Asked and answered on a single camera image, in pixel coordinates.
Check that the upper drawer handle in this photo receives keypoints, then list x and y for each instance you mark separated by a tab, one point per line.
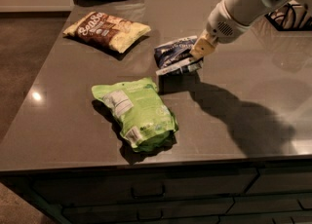
148	192

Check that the green rice chip bag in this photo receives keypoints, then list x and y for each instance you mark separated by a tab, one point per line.
146	122

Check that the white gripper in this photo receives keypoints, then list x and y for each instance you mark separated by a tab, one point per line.
221	26

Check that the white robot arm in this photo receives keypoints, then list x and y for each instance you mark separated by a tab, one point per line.
248	11

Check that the brown and yellow chip bag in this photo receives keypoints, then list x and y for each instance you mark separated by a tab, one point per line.
107	31

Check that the drawer handle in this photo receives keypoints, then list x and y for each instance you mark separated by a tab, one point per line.
148	192
149	215

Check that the blue chip bag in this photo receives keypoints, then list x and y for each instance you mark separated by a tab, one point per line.
174	57

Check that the lower drawer handle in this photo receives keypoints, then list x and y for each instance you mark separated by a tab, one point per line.
149	215

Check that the black wire basket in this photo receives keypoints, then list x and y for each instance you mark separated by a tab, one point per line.
291	17

